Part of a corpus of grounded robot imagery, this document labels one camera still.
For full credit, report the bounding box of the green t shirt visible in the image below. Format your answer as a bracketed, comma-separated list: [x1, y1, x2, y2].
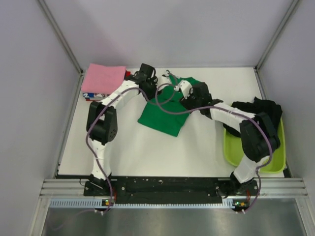
[138, 86, 189, 137]

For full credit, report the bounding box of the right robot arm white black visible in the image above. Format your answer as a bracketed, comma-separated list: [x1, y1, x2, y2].
[178, 80, 281, 195]

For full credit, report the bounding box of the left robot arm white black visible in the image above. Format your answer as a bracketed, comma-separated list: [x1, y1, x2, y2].
[85, 63, 158, 195]

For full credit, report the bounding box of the folded red t shirt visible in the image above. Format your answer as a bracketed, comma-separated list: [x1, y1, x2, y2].
[81, 71, 131, 95]

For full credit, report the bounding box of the folded pink t shirt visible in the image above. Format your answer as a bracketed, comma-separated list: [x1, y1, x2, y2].
[81, 63, 126, 94]

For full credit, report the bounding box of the black t shirt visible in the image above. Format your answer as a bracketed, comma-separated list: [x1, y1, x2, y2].
[223, 97, 283, 140]

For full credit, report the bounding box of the folded blue printed t shirt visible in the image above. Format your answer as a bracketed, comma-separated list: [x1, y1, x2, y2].
[82, 92, 108, 101]

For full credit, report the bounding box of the lime green plastic basket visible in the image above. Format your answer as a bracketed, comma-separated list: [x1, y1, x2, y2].
[223, 118, 286, 174]

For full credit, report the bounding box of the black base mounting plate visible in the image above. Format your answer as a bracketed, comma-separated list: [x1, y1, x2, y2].
[84, 176, 258, 203]

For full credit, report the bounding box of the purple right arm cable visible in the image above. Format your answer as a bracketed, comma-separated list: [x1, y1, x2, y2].
[155, 83, 273, 214]

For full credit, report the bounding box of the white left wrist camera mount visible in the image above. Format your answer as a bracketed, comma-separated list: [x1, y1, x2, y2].
[157, 70, 172, 90]

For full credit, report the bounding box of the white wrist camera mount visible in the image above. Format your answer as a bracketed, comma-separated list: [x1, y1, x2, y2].
[157, 70, 172, 90]
[178, 80, 193, 99]

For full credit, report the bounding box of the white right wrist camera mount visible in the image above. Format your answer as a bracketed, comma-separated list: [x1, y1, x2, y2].
[178, 80, 193, 99]

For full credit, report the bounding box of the aluminium frame rail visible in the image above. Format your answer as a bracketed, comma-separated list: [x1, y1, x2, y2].
[40, 178, 309, 199]

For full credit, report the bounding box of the grey slotted cable duct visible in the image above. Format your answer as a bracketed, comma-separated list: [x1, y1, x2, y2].
[49, 196, 250, 210]

